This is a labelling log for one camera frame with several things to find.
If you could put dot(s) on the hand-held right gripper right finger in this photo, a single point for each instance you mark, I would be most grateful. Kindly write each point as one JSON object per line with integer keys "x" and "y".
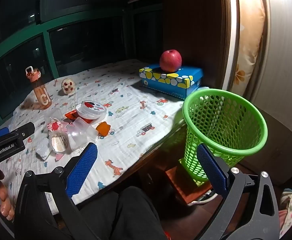
{"x": 212, "y": 170}

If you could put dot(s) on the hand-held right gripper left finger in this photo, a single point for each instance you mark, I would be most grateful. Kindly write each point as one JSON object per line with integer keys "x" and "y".
{"x": 82, "y": 170}

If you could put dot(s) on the clear plastic bag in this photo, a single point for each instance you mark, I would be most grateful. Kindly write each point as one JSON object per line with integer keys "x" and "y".
{"x": 77, "y": 137}

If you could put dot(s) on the green mesh plastic basket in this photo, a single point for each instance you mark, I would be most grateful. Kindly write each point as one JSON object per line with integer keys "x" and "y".
{"x": 218, "y": 92}

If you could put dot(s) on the person's left hand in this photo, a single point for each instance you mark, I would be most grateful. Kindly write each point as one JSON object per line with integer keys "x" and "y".
{"x": 5, "y": 202}

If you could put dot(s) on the pink paper packet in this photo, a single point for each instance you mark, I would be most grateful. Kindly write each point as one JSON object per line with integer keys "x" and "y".
{"x": 59, "y": 157}

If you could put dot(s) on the silver foil wrapper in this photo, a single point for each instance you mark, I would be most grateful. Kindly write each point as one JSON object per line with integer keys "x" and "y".
{"x": 42, "y": 150}

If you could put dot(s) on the pink red round wrapper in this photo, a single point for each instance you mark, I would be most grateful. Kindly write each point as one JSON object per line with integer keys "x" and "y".
{"x": 54, "y": 125}

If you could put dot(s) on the red-brown stool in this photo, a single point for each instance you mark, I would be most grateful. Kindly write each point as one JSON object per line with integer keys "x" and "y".
{"x": 178, "y": 182}

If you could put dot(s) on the clear round labelled container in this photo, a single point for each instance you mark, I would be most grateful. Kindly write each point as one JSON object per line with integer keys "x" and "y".
{"x": 58, "y": 142}

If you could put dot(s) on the orange water bottle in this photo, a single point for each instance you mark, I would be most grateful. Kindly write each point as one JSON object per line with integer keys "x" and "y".
{"x": 42, "y": 95}

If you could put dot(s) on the clear square plastic cup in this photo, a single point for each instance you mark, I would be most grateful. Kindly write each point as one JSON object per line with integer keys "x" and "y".
{"x": 89, "y": 130}

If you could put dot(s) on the orange plastic piece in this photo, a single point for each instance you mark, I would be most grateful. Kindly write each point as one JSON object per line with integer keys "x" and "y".
{"x": 103, "y": 128}

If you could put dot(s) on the white plastic lid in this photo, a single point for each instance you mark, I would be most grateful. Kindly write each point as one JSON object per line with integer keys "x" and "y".
{"x": 90, "y": 111}

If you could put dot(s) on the person's leg in black pants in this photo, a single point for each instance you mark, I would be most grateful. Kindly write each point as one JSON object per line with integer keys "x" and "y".
{"x": 126, "y": 212}

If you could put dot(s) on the round white red toy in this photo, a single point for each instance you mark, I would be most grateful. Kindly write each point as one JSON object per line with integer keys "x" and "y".
{"x": 68, "y": 86}

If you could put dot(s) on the white printed blanket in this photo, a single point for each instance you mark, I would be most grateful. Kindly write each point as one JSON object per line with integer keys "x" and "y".
{"x": 136, "y": 110}

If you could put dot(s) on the blue spotted cardboard box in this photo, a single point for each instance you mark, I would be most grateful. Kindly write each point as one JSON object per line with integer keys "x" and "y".
{"x": 181, "y": 76}

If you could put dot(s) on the red apple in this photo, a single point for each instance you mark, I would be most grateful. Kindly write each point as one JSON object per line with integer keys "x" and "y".
{"x": 171, "y": 61}

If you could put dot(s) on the white cabinet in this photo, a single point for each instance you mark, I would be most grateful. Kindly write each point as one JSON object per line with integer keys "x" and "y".
{"x": 283, "y": 67}

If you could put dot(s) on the beige flowered pillow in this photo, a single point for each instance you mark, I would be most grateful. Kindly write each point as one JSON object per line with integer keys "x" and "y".
{"x": 251, "y": 42}

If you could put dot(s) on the wooden headboard panel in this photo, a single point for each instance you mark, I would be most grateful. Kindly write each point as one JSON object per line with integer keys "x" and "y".
{"x": 193, "y": 30}

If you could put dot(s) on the green window frame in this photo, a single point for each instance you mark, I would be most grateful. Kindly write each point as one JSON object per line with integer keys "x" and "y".
{"x": 44, "y": 27}

